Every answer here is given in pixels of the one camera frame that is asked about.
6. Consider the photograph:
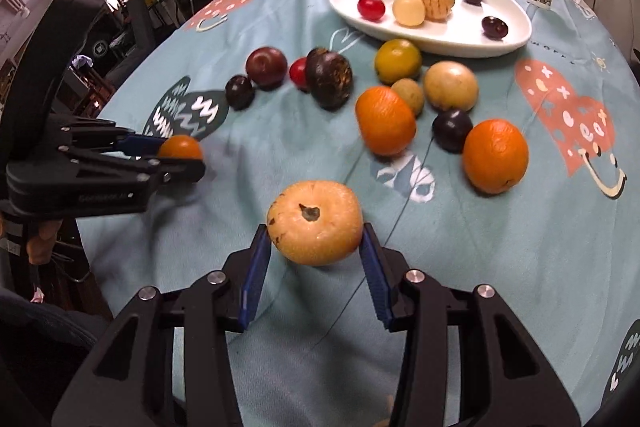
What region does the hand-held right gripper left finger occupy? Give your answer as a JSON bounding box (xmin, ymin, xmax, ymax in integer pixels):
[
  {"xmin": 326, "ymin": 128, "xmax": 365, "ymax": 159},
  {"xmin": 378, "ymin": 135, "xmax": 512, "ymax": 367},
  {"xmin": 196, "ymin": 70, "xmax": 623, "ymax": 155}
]
[{"xmin": 52, "ymin": 224, "xmax": 273, "ymax": 427}]

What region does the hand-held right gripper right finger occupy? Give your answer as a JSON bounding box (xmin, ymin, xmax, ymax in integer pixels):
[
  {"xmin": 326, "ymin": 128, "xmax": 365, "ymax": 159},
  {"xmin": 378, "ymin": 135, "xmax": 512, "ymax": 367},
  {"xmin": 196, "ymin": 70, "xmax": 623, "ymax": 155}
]
[{"xmin": 360, "ymin": 222, "xmax": 582, "ymax": 427}]

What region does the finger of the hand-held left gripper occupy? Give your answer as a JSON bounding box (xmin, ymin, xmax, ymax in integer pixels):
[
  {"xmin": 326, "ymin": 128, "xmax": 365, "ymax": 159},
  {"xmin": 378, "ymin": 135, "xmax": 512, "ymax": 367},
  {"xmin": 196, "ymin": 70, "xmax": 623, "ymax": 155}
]
[
  {"xmin": 47, "ymin": 116, "xmax": 168, "ymax": 156},
  {"xmin": 62, "ymin": 146, "xmax": 207, "ymax": 190}
]

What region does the small orange yellow tangerine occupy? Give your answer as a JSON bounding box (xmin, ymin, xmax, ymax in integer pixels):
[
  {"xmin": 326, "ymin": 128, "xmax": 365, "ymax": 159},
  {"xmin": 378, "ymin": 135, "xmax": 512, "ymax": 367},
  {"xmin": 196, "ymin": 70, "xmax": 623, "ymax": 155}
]
[{"xmin": 157, "ymin": 134, "xmax": 204, "ymax": 162}]

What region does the russet brown pear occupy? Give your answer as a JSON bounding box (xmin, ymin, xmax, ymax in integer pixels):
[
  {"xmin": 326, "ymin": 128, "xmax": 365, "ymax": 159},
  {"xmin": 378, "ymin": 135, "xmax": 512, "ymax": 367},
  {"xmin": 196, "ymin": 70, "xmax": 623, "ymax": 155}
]
[{"xmin": 266, "ymin": 180, "xmax": 364, "ymax": 267}]

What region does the dark red plum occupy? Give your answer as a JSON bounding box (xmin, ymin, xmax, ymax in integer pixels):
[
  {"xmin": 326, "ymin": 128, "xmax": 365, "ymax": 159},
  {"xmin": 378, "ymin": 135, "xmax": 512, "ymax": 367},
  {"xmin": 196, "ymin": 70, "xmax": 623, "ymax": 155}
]
[{"xmin": 245, "ymin": 47, "xmax": 289, "ymax": 90}]

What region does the orange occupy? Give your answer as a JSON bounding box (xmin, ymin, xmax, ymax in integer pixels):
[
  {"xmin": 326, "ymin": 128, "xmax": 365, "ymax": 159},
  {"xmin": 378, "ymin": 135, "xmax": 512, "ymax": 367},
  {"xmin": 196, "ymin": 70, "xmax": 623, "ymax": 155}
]
[
  {"xmin": 462, "ymin": 119, "xmax": 530, "ymax": 194},
  {"xmin": 355, "ymin": 87, "xmax": 417, "ymax": 156}
]

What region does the dark brown water chestnut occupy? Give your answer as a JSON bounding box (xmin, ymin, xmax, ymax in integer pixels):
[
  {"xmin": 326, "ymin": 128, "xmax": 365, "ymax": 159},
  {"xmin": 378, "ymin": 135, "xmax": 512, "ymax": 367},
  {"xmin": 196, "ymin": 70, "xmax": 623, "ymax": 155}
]
[{"xmin": 305, "ymin": 48, "xmax": 354, "ymax": 110}]

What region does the small olive green plum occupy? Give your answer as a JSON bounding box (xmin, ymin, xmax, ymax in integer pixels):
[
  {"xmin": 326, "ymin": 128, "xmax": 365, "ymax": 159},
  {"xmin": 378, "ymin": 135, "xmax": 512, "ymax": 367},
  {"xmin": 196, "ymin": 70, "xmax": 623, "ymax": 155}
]
[{"xmin": 390, "ymin": 78, "xmax": 426, "ymax": 116}]

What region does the plain tan pepino melon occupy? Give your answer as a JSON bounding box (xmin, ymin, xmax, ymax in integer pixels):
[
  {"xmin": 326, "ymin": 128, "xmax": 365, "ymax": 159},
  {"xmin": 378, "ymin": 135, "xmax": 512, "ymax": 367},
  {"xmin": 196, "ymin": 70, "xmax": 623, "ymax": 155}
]
[{"xmin": 424, "ymin": 61, "xmax": 480, "ymax": 112}]

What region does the green yellow tangerine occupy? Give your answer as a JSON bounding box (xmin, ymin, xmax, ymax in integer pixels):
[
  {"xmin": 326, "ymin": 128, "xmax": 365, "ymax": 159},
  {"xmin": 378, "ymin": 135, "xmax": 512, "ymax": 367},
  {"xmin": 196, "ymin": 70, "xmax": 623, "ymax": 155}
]
[{"xmin": 374, "ymin": 38, "xmax": 423, "ymax": 85}]

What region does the white plate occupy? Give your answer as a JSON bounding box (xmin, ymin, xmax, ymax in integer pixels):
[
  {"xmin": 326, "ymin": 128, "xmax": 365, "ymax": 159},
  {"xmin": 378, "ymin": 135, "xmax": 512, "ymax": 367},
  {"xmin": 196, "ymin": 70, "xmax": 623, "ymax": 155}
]
[{"xmin": 328, "ymin": 0, "xmax": 532, "ymax": 58}]

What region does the pale yellow pepino melon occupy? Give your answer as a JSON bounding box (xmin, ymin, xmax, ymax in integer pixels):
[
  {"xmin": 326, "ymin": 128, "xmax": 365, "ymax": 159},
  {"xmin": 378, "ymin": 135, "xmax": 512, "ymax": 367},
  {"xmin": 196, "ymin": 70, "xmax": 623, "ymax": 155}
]
[{"xmin": 392, "ymin": 0, "xmax": 426, "ymax": 27}]

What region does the person's left hand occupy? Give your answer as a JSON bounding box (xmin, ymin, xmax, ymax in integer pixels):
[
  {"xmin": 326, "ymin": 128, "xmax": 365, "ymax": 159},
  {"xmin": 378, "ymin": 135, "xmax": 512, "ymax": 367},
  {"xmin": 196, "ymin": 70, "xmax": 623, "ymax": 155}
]
[{"xmin": 25, "ymin": 219, "xmax": 63, "ymax": 266}]

